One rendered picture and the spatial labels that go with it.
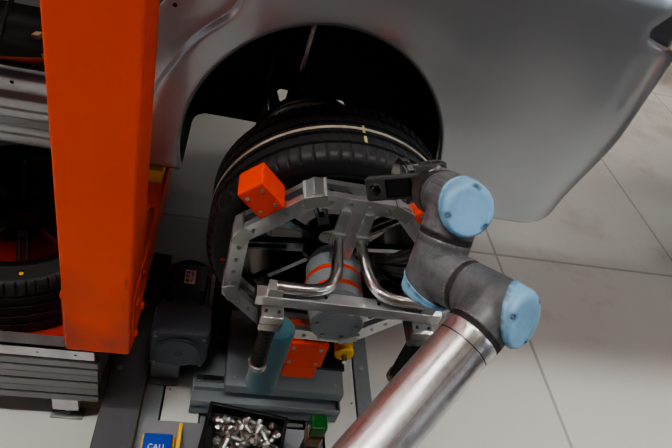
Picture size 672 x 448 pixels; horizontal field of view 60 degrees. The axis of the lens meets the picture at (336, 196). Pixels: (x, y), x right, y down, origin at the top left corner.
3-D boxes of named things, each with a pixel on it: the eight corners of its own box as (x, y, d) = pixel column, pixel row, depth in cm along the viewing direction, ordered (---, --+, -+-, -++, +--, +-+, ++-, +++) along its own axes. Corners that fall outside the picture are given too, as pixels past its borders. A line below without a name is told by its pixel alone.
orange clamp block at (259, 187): (285, 186, 136) (263, 160, 131) (285, 208, 130) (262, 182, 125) (261, 198, 138) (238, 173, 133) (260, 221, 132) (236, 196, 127)
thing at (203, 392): (329, 337, 228) (335, 322, 222) (334, 424, 201) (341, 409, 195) (200, 323, 218) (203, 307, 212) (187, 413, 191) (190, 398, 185)
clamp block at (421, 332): (420, 316, 139) (428, 302, 135) (427, 348, 132) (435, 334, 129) (400, 313, 138) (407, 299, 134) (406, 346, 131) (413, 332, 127)
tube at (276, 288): (341, 242, 140) (353, 210, 133) (347, 306, 125) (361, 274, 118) (269, 232, 136) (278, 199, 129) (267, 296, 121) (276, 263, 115)
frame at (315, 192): (397, 331, 175) (467, 199, 141) (400, 350, 170) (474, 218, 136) (215, 312, 164) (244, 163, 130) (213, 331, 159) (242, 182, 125)
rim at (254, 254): (447, 189, 172) (321, 92, 148) (464, 245, 155) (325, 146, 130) (331, 276, 195) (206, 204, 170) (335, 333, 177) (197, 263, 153)
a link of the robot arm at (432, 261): (433, 318, 90) (459, 244, 88) (385, 288, 99) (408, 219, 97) (470, 319, 96) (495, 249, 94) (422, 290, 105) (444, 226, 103)
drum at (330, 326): (350, 280, 158) (365, 244, 149) (357, 346, 142) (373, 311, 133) (300, 273, 155) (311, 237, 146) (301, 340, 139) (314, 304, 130)
